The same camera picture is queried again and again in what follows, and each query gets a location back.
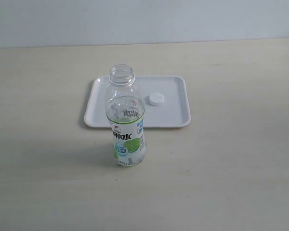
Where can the clear plastic drink bottle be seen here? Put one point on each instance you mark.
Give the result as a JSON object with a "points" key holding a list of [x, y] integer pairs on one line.
{"points": [[125, 110]]}

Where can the white plastic tray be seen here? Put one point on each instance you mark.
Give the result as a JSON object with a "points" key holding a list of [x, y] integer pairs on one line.
{"points": [[174, 112]]}

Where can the white bottle cap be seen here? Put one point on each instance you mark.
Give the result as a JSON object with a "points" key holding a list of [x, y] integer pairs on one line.
{"points": [[156, 99]]}

